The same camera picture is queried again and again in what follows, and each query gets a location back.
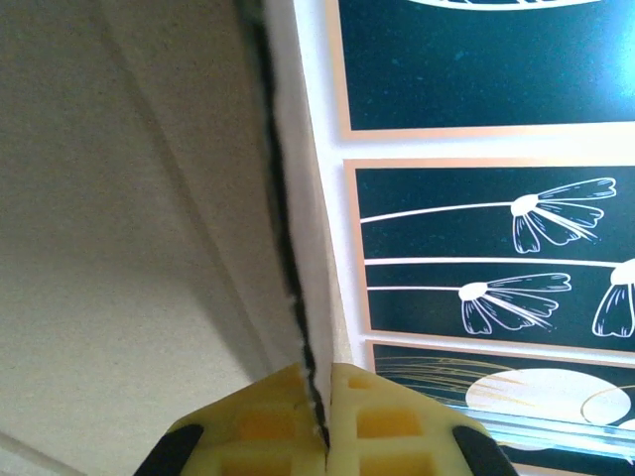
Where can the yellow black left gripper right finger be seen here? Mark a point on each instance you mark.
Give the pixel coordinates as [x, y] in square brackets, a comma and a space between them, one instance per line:
[397, 436]

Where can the aluminium corner post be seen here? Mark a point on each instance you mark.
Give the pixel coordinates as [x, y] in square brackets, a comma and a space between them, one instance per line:
[546, 431]

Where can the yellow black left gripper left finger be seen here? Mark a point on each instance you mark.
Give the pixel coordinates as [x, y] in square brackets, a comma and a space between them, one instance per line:
[258, 431]

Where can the brown cardboard paper box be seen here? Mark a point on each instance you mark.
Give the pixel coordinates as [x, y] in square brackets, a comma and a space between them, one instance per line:
[124, 223]

